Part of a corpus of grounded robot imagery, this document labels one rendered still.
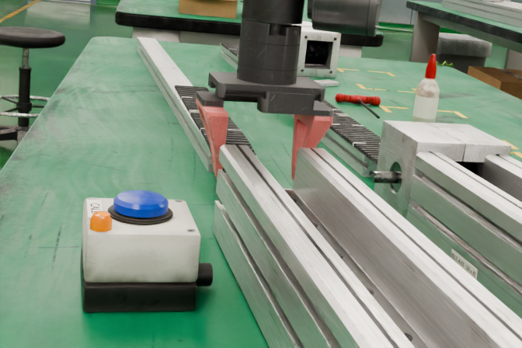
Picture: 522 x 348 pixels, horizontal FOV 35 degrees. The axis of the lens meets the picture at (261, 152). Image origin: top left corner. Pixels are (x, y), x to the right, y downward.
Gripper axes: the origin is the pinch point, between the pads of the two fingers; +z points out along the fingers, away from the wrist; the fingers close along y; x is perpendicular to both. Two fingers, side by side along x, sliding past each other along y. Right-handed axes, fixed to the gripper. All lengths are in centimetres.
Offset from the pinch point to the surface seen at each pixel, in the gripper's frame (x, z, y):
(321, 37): 88, -4, 33
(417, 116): 44, 3, 37
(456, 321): -37.8, -2.7, 2.4
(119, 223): -19.6, -1.5, -14.7
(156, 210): -19.3, -2.5, -12.0
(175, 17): 195, 4, 17
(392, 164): -0.3, -1.2, 14.0
